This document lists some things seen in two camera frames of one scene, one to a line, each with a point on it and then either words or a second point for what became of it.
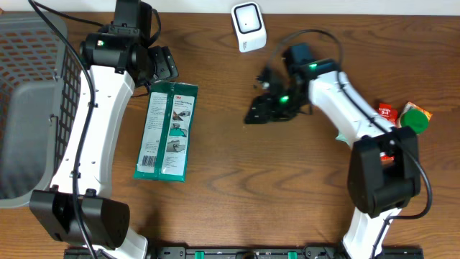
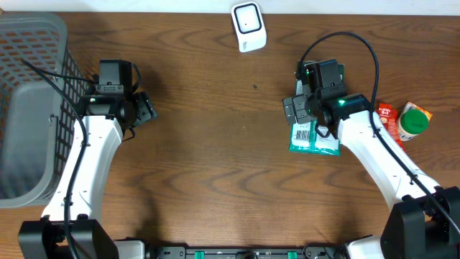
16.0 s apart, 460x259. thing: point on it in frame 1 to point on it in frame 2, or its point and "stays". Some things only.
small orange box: [410, 105] stays
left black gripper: [167, 67] to [146, 109]
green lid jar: [415, 119] stays
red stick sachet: [385, 111] stays
